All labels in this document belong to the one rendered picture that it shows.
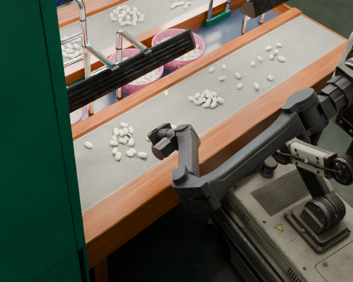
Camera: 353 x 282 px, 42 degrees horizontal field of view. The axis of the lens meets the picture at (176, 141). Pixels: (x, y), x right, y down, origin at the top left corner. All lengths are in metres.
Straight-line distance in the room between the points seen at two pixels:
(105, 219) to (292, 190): 0.93
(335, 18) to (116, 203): 3.17
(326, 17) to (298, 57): 1.94
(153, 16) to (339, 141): 1.47
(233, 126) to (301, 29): 0.91
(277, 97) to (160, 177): 0.72
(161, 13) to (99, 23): 0.35
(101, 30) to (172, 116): 0.70
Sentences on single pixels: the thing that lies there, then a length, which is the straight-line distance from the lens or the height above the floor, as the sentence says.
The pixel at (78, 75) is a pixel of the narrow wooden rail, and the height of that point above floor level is 0.74.
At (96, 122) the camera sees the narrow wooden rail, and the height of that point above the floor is 0.77.
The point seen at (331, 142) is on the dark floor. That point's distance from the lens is 3.16.
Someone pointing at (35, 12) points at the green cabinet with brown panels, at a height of 1.68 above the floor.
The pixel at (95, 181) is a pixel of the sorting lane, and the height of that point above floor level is 0.74.
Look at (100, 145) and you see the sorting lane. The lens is 1.85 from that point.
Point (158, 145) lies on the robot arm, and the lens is 1.54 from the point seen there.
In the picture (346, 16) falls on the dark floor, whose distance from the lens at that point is 4.46.
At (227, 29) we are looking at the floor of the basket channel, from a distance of 2.66.
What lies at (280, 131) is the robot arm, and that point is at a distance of 1.20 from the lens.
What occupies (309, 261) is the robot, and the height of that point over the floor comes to 0.48.
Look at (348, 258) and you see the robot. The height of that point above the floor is 0.47.
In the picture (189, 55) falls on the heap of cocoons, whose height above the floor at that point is 0.74.
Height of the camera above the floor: 2.13
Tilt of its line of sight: 48 degrees down
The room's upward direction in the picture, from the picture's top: 7 degrees clockwise
